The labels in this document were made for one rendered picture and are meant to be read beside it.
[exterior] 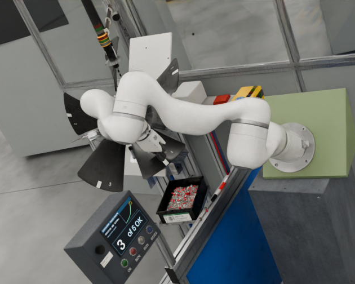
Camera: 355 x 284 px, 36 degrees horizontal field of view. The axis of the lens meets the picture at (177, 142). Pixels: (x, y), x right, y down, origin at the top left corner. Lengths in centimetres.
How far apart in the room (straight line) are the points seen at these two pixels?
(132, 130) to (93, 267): 43
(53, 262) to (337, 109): 250
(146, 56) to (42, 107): 248
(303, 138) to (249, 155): 41
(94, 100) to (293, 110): 80
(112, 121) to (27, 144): 381
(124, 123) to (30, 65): 332
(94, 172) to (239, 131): 99
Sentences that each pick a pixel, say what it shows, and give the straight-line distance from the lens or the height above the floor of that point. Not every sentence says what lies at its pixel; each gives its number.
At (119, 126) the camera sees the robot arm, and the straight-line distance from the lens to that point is 162.
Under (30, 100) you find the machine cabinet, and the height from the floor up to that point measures 61.
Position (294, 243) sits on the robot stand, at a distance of 222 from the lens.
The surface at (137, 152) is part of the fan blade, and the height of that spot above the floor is 108.
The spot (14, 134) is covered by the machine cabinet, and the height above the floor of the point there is 31.
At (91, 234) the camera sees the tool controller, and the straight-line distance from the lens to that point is 167.
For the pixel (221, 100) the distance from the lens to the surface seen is 292.
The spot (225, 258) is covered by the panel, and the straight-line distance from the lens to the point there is 236.
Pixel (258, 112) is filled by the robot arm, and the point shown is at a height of 134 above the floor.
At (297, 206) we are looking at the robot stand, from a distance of 207.
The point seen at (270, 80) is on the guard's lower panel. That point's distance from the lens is 289.
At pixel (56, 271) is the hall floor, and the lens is 388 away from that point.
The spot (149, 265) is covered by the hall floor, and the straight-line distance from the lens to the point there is 348.
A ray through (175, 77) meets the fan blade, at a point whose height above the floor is 130.
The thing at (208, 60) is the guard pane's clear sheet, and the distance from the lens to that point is 300.
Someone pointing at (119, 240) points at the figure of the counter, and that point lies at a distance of 173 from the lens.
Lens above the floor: 216
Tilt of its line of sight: 28 degrees down
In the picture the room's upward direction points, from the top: 24 degrees counter-clockwise
